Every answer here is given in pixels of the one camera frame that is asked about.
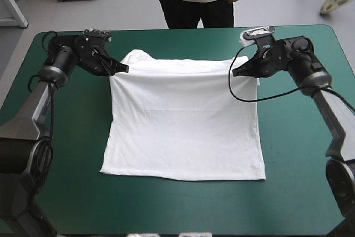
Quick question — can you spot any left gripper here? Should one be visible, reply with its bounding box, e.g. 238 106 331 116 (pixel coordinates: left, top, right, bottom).
72 34 131 77

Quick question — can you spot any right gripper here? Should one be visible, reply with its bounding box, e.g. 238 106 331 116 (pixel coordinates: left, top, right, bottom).
231 36 291 79

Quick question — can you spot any white T-shirt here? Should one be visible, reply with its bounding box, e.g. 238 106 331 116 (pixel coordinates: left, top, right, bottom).
99 49 266 181

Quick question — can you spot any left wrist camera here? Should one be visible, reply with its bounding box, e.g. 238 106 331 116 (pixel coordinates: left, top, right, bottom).
82 28 113 42

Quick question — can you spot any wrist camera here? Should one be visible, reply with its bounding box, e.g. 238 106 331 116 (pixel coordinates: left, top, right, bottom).
82 28 113 42
239 26 276 47

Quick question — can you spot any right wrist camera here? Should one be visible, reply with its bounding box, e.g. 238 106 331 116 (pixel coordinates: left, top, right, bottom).
239 26 276 47

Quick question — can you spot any white table frame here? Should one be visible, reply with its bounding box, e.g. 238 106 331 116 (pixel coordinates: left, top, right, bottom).
0 0 29 29

